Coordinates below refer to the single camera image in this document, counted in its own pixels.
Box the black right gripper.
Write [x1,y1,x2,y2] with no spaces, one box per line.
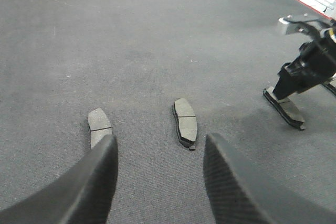
[273,22,335,100]

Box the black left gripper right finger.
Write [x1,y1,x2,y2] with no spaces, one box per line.
[203,133,335,223]

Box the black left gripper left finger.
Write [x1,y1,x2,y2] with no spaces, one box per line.
[1,135,118,223]

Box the brake pad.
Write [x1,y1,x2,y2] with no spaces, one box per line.
[173,98,198,151]
[263,86,305,130]
[88,108,113,149]

